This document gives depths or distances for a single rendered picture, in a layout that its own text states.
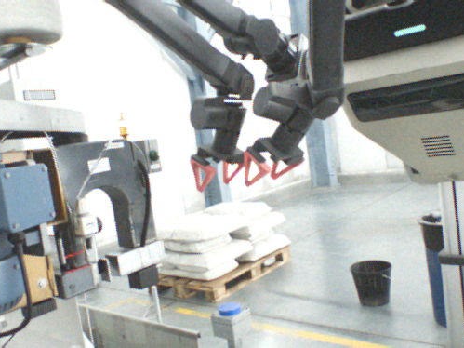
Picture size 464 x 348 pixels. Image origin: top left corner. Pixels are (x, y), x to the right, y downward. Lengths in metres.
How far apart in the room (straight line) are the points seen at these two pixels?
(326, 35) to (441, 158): 0.48
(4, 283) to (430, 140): 0.87
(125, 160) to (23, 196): 0.46
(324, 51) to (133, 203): 0.62
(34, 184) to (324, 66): 0.50
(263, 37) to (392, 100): 0.30
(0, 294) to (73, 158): 0.39
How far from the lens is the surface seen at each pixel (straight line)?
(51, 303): 1.07
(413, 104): 1.01
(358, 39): 1.04
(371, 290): 3.38
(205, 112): 0.94
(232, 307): 1.27
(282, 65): 1.08
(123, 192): 1.14
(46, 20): 0.88
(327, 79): 0.81
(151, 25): 0.86
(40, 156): 1.10
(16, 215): 0.72
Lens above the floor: 1.30
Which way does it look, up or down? 4 degrees down
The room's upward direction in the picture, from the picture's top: 8 degrees counter-clockwise
